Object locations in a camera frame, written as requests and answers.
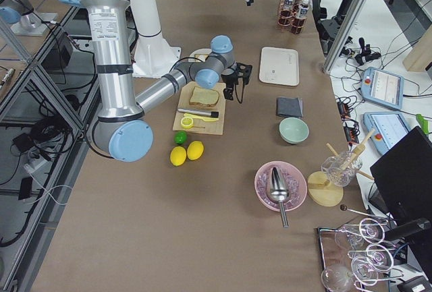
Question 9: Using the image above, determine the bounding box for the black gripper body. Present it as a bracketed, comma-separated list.
[221, 67, 238, 91]

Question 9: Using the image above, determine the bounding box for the cream rabbit tray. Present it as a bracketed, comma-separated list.
[259, 47, 300, 86]

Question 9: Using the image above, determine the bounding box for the steel muddler black tip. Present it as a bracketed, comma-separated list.
[177, 108, 219, 118]

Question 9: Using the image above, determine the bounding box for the yellow plastic knife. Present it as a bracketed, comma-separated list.
[183, 113, 219, 122]

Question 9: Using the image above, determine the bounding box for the bread slice on plate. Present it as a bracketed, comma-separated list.
[194, 54, 209, 61]

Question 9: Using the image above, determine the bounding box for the bamboo cutting board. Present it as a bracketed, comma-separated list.
[172, 82, 225, 135]

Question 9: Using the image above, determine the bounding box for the white round plate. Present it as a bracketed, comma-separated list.
[188, 48, 211, 62]

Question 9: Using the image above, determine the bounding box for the tea bottle lower left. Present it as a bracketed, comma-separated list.
[279, 0, 295, 18]

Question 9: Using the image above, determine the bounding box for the lemon half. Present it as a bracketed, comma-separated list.
[180, 116, 194, 129]

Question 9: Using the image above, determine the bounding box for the tea bottle lower right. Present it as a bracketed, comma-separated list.
[291, 0, 309, 34]

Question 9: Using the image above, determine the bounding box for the grey folded cloth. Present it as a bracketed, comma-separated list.
[276, 96, 303, 117]

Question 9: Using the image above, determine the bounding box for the green lime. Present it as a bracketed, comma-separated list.
[174, 130, 188, 145]

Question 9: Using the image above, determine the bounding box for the mint green bowl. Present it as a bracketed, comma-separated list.
[279, 117, 309, 144]

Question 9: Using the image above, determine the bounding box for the yellow lemon lower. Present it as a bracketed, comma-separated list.
[169, 146, 187, 167]

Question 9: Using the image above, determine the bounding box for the steel ice scoop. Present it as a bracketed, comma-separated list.
[266, 167, 289, 228]

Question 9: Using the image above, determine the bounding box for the pink bowl with ice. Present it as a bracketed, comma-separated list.
[254, 161, 307, 211]

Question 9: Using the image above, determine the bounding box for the wooden mug tree stand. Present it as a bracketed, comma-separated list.
[307, 129, 375, 207]

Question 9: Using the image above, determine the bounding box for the glass mug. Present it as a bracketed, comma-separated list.
[321, 152, 362, 187]

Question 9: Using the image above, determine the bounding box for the blue teach pendant far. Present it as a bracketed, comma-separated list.
[360, 67, 404, 110]

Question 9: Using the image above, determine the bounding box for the blue teach pendant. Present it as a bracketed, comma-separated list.
[362, 112, 412, 155]
[360, 67, 404, 110]

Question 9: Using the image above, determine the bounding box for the blue teach pendant near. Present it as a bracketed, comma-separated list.
[362, 112, 412, 155]

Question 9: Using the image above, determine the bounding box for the black monitor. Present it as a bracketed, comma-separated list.
[370, 126, 431, 224]

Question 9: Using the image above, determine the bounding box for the black camera mount wrist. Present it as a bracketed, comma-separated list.
[236, 62, 252, 86]

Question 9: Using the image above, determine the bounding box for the copper wire bottle rack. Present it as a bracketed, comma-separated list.
[277, 0, 299, 33]

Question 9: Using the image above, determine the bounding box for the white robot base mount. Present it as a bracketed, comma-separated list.
[130, 0, 181, 78]

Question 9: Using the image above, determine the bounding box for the aluminium frame post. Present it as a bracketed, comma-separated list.
[323, 0, 366, 75]

